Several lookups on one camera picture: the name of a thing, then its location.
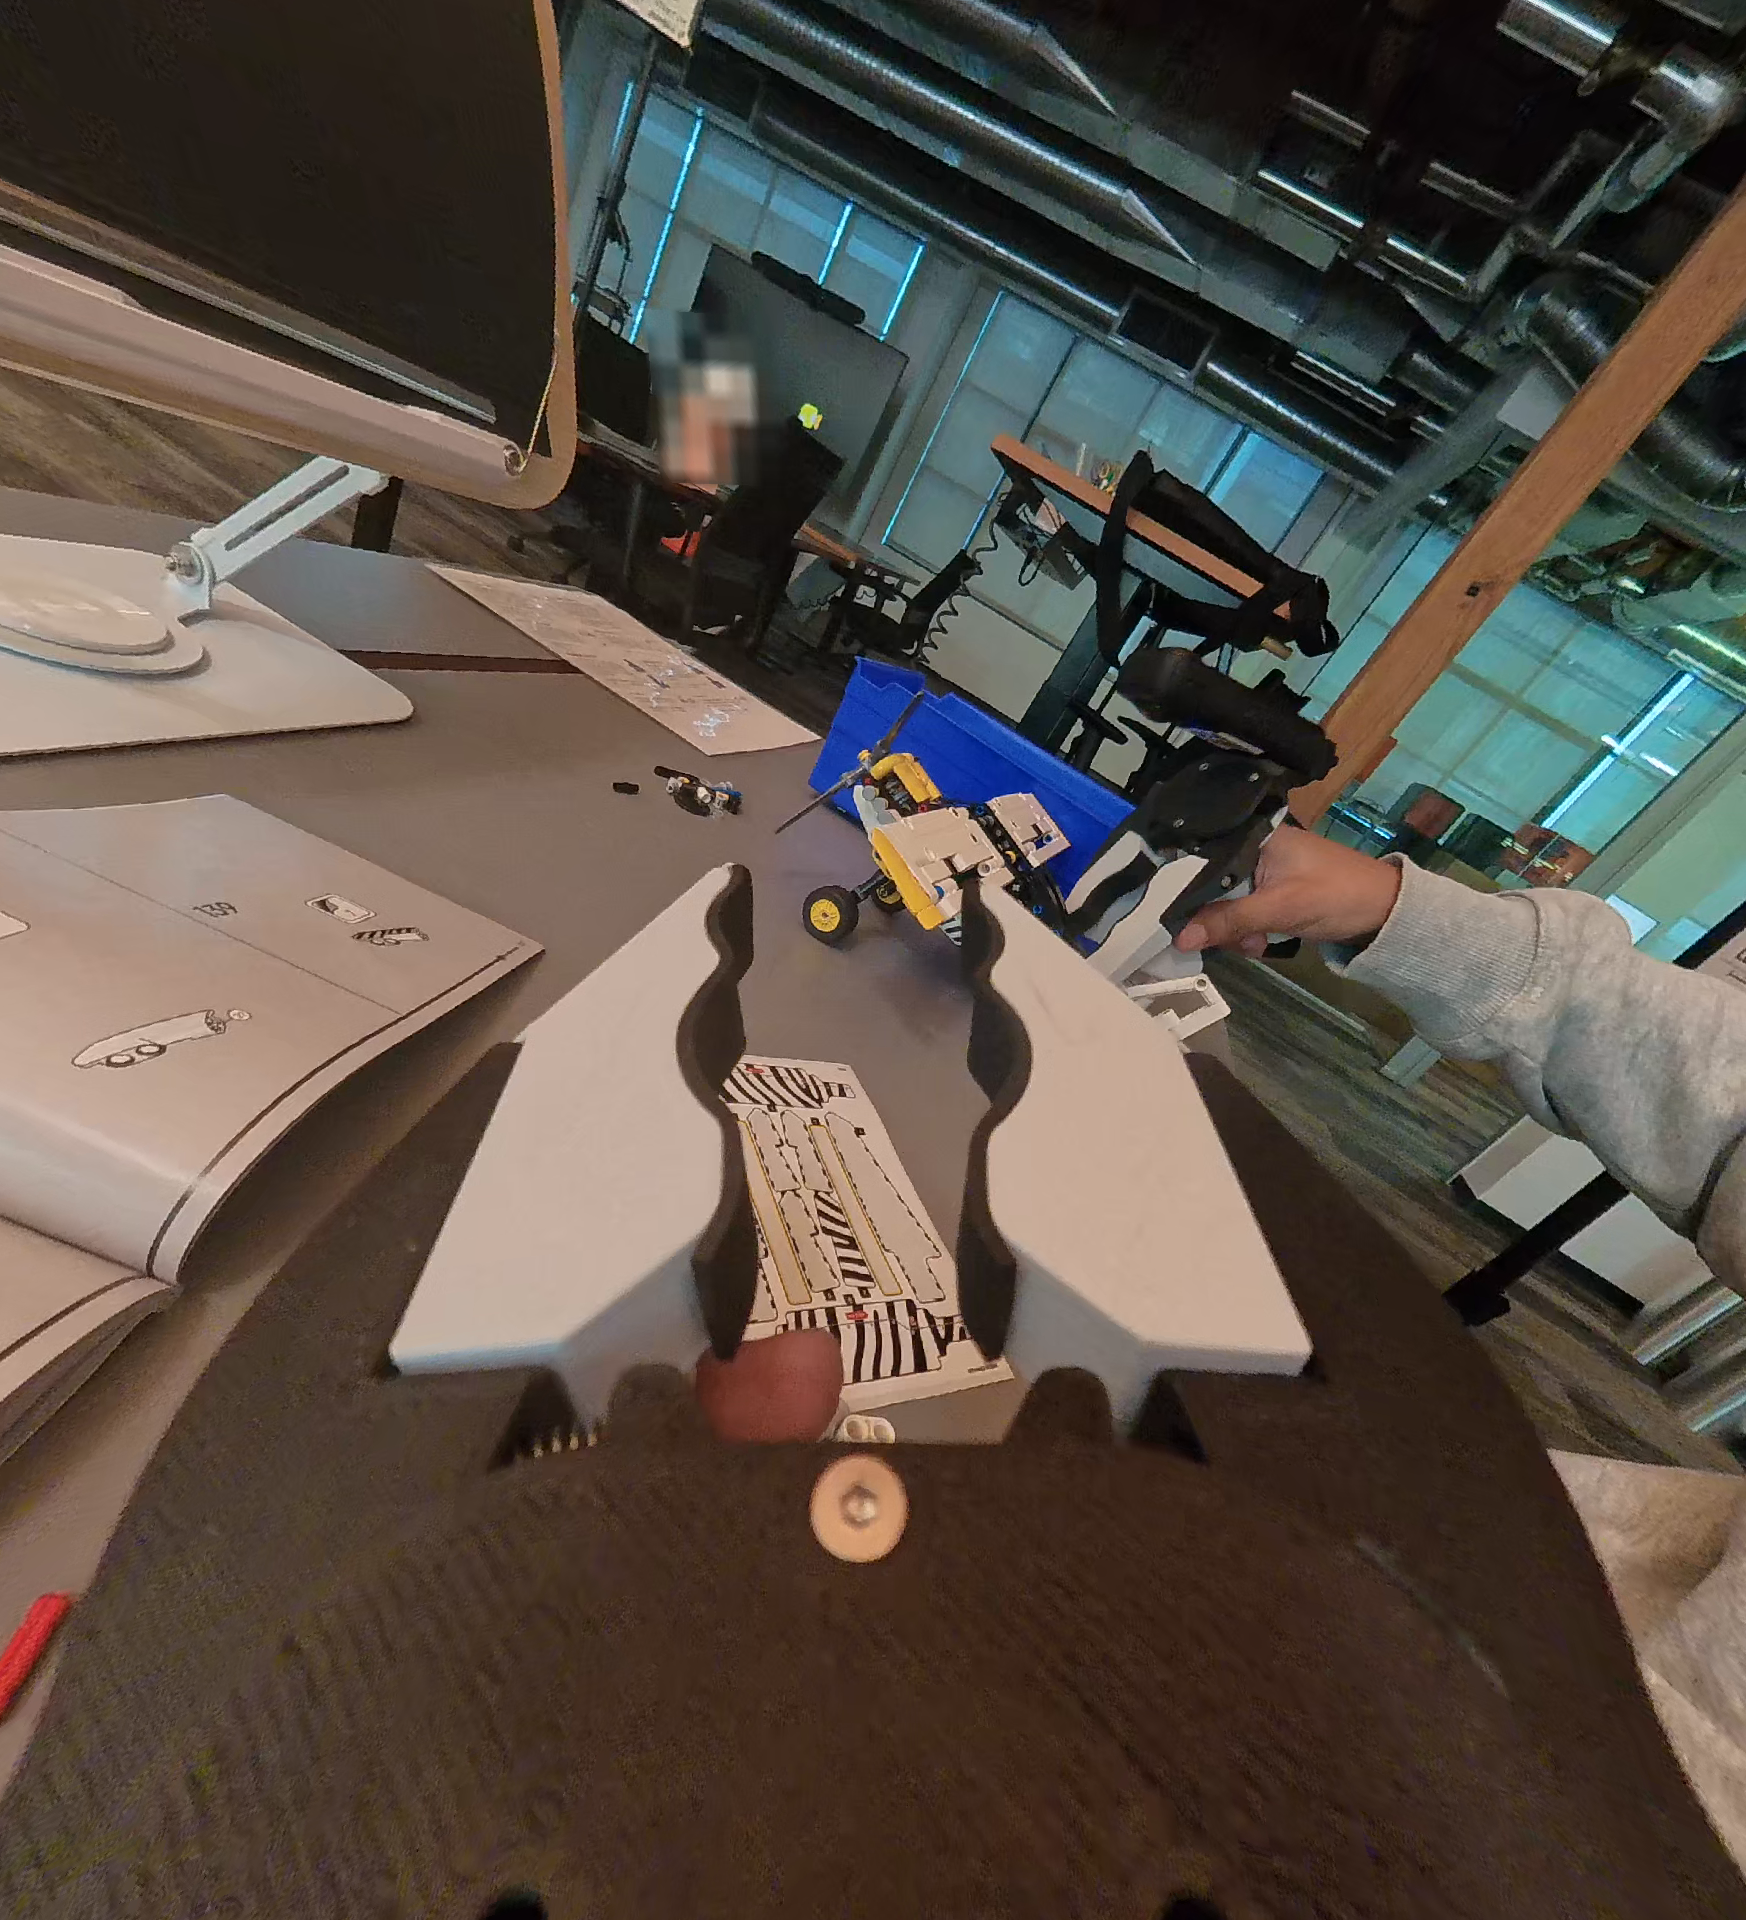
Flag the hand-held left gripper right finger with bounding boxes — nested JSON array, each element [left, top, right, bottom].
[[956, 882, 1321, 1428]]

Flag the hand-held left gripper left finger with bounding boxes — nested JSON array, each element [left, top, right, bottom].
[[388, 863, 757, 1411]]

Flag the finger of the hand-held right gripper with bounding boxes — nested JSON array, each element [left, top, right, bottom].
[[1061, 821, 1195, 943], [1095, 905, 1217, 986]]

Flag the lego plane model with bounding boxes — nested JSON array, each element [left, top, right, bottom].
[[771, 694, 1240, 1053]]

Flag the zebra sticker sheet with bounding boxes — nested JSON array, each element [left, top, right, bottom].
[[720, 1054, 1017, 1411]]

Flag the red lego piece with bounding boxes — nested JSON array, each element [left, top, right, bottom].
[[0, 1591, 74, 1735]]

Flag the person's right forearm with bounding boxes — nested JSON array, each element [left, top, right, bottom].
[[1338, 850, 1746, 1359]]

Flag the lego instruction booklet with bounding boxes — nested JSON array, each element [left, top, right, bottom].
[[0, 792, 548, 1553]]

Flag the person's right hand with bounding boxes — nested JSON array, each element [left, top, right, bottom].
[[1196, 824, 1403, 963]]

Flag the person's left hand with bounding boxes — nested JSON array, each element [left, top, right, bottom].
[[691, 1328, 849, 1445]]

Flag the black office chair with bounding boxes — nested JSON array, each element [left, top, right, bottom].
[[826, 548, 983, 670], [1115, 644, 1345, 789]]

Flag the blue plastic bin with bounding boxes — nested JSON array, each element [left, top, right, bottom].
[[809, 654, 1139, 952]]

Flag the wooden standing desk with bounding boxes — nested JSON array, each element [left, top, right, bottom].
[[991, 434, 1302, 751]]

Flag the white paper sheet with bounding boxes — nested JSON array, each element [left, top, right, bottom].
[[429, 563, 826, 756]]

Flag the large display screen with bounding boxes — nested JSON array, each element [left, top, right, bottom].
[[691, 244, 914, 505]]

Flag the white tablet stand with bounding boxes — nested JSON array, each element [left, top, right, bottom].
[[0, 209, 417, 762]]

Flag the black tablet tan case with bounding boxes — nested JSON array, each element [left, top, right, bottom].
[[0, 0, 578, 512]]

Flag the wooden post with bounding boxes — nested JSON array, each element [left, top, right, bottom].
[[1285, 81, 1746, 830]]

